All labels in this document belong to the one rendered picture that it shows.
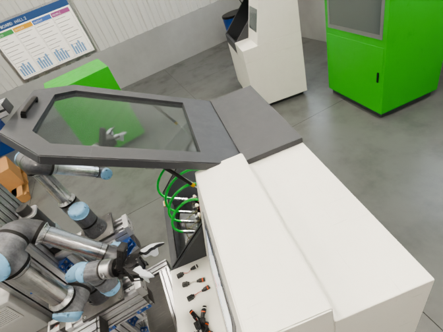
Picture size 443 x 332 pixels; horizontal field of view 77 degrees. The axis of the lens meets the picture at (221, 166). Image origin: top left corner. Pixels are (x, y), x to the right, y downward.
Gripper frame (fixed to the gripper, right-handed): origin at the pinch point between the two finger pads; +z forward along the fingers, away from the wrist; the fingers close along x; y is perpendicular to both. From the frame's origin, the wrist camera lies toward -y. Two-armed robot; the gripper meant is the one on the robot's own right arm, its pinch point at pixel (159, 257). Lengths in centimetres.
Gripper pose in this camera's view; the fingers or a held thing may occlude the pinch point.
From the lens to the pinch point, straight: 110.6
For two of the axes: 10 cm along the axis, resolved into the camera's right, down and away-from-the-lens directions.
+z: 9.6, -2.0, -2.0
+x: -0.6, 5.4, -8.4
